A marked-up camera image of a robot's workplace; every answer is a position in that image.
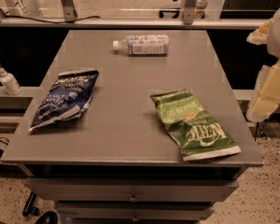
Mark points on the grey upper drawer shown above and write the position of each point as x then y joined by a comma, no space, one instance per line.
131,190

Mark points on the grey lower drawer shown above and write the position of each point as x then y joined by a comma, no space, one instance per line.
135,211

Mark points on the white pump dispenser bottle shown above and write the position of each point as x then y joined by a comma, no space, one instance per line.
9,82

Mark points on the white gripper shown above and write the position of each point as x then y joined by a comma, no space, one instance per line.
266,94

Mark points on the grey drawer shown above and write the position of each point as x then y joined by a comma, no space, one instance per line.
131,190
135,211

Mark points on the blue chip bag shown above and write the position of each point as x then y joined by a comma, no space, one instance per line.
68,98

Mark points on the green jalapeno chip bag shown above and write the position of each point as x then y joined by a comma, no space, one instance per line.
198,135

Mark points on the clear plastic water bottle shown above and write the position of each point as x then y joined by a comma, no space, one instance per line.
143,44

